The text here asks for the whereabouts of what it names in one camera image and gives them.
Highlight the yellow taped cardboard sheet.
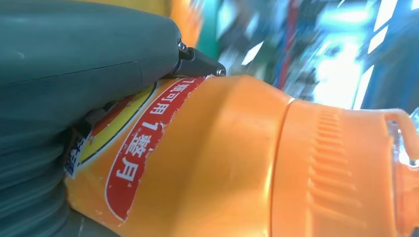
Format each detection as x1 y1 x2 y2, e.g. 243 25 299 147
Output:
77 0 204 48

